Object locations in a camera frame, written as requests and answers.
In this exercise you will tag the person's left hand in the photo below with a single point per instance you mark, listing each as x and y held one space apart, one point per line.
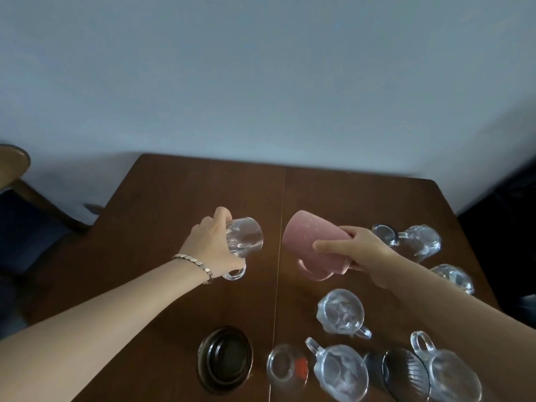
209 247

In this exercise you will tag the person's right hand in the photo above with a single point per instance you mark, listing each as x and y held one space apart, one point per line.
372 255

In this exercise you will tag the pink ceramic mug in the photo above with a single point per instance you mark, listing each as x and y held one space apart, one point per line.
310 232

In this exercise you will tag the dark cup orange sleeve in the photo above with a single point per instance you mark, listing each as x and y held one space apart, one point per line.
226 360

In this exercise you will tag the small dark ribbed glass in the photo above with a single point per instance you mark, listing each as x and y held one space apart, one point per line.
402 374

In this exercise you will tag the glass tumbler with red print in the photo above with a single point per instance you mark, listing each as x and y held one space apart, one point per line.
287 366

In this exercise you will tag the person's left forearm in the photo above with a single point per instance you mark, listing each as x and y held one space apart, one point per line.
104 330

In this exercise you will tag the person's right forearm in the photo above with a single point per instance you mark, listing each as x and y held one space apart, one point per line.
460 322

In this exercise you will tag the brown wooden table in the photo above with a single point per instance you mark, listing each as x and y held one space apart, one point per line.
167 196

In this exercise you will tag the black water dispenser cabinet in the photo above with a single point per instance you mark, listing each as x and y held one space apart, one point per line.
502 238

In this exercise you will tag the wooden chair blue cushion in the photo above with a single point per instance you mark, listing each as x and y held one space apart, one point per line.
29 230

